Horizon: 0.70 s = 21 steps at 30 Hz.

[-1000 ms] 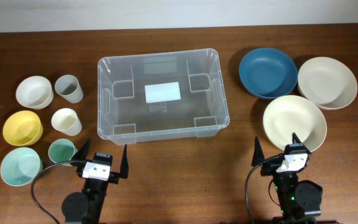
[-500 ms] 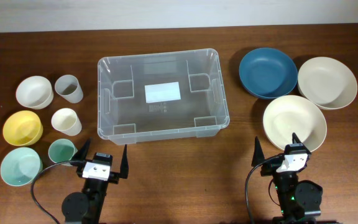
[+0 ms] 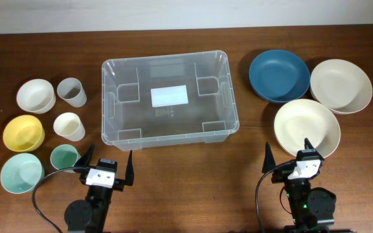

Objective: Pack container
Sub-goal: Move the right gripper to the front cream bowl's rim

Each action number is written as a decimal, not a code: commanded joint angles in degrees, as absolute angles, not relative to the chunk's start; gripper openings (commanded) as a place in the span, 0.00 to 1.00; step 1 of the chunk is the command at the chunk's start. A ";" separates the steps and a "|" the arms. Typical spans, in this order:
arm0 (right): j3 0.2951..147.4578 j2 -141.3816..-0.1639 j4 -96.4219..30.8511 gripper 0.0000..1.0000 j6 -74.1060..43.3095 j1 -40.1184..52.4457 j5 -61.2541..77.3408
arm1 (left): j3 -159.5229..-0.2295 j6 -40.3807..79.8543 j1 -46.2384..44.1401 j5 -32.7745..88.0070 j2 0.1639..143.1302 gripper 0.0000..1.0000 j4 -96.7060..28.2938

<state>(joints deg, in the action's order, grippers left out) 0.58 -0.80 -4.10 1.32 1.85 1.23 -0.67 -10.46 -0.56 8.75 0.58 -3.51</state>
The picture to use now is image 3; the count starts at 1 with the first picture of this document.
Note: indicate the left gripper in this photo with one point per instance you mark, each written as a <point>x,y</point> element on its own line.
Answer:
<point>119,183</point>

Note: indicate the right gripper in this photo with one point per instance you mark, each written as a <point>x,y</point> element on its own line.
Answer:
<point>269,161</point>

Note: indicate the cream plate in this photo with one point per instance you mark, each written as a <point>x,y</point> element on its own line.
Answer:
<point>303,119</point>

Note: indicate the dark blue plate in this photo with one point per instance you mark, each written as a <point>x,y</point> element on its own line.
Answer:
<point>279,76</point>

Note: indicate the beige plate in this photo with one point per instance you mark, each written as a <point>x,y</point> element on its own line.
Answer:
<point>341,86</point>

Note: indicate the mint green bowl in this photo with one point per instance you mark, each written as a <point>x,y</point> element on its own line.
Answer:
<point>21,173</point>

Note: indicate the yellow bowl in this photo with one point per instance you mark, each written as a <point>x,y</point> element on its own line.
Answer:
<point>23,133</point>

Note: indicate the clear plastic storage container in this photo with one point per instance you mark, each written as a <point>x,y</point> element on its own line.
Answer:
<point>130,122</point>

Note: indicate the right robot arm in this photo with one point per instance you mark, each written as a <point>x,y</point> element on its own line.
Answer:
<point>311,208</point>

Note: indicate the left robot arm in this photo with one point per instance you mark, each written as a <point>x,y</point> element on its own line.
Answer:
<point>89,214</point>

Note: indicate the white label in container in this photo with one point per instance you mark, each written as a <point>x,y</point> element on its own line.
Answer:
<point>168,96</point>

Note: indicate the green cup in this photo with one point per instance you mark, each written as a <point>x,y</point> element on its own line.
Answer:
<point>64,156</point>

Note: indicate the cream cup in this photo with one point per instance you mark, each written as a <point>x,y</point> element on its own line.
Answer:
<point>69,126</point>

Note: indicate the grey translucent cup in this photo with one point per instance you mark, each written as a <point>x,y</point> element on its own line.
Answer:
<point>72,91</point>

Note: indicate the white bowl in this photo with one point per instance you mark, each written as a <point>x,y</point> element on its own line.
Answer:
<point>36,96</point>

